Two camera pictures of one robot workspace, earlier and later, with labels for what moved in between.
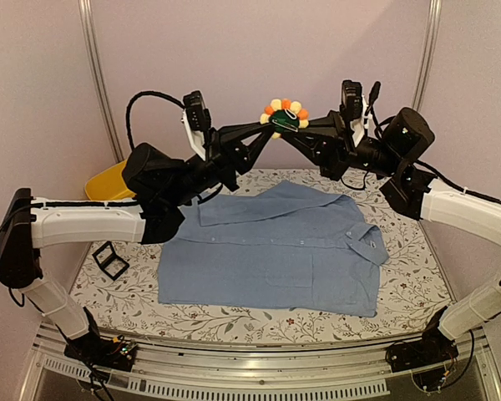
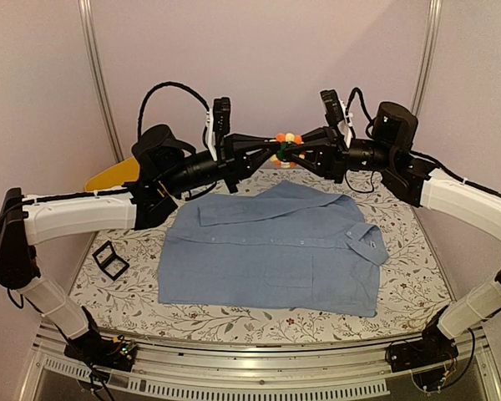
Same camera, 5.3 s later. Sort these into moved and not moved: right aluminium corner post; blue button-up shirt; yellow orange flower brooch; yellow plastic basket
Moved: yellow orange flower brooch
Not moved: blue button-up shirt; yellow plastic basket; right aluminium corner post
